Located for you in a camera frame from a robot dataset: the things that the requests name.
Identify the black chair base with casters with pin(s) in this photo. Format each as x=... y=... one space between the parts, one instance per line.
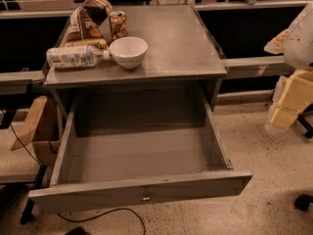
x=303 y=201

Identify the open grey top drawer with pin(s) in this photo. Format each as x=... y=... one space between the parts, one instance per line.
x=114 y=170

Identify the brown chip bag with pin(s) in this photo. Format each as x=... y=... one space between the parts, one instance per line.
x=85 y=22

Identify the brown cardboard box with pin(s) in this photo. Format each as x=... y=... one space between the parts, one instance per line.
x=40 y=129

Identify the white ceramic bowl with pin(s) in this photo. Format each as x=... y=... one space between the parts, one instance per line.
x=129 y=51

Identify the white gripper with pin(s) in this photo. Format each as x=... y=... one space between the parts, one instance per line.
x=299 y=41

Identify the clear plastic bottle lying down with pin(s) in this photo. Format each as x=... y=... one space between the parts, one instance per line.
x=75 y=57

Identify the small metal drawer knob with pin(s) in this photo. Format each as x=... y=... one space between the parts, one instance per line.
x=146 y=197

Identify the orange patterned drink can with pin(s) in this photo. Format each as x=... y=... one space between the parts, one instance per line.
x=117 y=24

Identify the grey cabinet with flat top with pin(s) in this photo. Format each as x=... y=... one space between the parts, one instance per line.
x=162 y=92

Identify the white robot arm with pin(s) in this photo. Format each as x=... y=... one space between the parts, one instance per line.
x=298 y=46

